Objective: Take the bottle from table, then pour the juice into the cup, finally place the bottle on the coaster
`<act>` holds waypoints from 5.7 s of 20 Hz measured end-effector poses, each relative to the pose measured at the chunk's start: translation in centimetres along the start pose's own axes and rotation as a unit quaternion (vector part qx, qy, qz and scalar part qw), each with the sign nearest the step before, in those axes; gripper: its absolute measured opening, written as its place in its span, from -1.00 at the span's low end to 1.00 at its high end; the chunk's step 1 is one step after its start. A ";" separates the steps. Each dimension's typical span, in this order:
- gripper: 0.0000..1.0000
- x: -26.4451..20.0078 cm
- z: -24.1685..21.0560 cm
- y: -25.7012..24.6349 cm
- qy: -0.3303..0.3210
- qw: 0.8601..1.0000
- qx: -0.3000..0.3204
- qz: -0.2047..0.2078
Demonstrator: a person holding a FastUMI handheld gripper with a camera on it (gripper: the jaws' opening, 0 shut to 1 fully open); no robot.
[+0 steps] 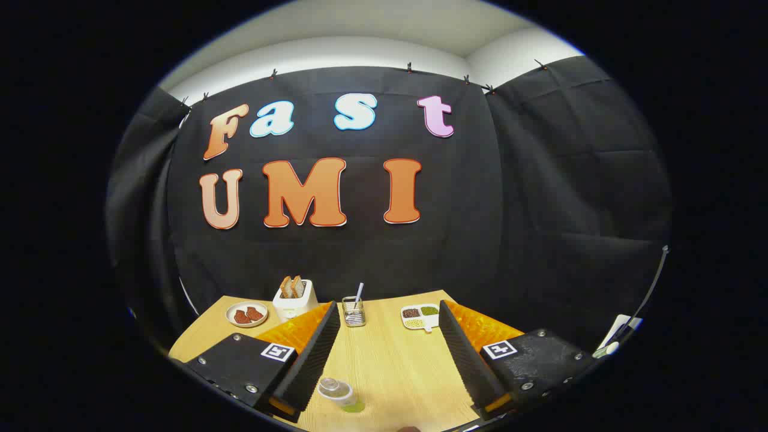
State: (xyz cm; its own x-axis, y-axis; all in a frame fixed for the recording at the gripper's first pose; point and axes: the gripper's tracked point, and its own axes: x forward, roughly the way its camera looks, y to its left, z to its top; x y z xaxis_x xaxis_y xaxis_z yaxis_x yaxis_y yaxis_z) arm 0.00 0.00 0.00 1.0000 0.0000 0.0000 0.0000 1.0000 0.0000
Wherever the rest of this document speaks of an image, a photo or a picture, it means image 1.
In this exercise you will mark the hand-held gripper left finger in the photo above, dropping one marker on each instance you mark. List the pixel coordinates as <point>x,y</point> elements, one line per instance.
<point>312,354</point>

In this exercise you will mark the toasted bread slice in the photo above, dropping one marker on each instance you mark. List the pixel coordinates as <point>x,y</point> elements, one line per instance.
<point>287,288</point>
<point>297,287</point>

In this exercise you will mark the brown meat slice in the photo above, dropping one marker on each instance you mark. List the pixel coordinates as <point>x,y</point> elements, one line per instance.
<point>255,313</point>
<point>242,317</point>

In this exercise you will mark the clear plastic juice bottle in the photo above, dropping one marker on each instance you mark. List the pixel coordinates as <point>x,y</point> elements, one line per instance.
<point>339,393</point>

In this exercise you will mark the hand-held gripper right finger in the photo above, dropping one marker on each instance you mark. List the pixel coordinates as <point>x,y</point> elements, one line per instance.
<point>465,354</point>

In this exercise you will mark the white straw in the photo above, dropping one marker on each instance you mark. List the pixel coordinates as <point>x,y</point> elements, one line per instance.
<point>359,294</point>

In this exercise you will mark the white divided bean dish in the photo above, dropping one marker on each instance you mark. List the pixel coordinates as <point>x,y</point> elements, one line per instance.
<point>420,318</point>

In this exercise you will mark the wooden table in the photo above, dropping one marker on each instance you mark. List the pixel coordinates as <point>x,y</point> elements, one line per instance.
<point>390,366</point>

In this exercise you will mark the white round plate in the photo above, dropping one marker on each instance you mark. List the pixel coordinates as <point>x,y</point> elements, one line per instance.
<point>231,312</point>

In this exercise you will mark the white toaster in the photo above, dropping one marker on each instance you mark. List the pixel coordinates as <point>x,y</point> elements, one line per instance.
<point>295,307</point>

